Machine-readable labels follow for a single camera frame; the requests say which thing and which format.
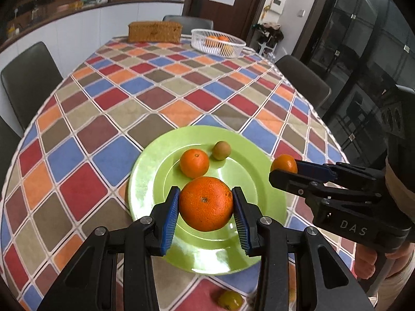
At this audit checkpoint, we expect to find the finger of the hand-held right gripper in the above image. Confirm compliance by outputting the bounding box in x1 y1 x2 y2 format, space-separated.
269 169 384 213
293 159 388 182

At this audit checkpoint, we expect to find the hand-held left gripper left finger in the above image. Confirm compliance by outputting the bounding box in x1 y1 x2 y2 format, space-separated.
37 186 181 311

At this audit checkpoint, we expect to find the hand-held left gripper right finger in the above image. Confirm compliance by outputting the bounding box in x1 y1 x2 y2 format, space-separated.
231 186 375 311

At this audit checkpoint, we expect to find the small tangerine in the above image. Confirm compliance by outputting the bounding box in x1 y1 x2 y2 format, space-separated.
270 154 298 174

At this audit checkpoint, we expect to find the large orange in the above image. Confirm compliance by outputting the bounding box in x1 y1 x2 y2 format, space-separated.
179 176 233 232

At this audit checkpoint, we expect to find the green plate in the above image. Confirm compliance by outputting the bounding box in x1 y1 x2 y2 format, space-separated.
128 125 288 277

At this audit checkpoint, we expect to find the person's right hand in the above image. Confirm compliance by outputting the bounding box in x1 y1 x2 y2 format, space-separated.
355 242 415 281

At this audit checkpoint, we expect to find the medium orange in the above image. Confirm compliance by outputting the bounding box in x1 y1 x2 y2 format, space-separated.
180 149 210 179

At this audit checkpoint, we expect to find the brown kiwi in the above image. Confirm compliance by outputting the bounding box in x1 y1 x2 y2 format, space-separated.
213 141 231 160

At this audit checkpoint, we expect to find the green plum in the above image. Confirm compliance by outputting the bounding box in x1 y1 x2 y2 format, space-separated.
217 291 243 310

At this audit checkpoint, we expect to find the person's beige clothing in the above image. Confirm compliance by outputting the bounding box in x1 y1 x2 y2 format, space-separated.
376 259 415 311

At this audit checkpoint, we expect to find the dark leather chair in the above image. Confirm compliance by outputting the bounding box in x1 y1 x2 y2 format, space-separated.
162 15 215 35
275 55 332 117
1 41 64 130
0 117 23 183

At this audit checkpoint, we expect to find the checked colourful tablecloth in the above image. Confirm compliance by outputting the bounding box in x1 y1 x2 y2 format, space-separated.
0 36 357 311

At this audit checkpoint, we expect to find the black sliding glass door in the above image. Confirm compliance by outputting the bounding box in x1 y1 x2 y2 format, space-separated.
292 0 415 169

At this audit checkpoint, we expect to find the white shoe rack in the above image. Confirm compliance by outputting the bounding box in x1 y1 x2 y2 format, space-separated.
258 40 278 56

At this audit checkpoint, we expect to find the dark clothing pile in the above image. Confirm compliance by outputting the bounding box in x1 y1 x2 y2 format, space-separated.
256 22 285 43

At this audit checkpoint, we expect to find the white plastic basket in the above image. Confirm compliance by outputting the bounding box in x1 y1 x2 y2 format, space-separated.
191 29 247 58

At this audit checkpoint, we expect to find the dark brown door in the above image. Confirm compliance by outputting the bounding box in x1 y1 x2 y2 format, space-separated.
183 0 271 38

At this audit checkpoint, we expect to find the wicker box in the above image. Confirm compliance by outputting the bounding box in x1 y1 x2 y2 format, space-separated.
127 21 182 43

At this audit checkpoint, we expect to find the white counter cabinet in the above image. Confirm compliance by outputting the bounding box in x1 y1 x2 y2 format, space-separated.
0 2 185 83

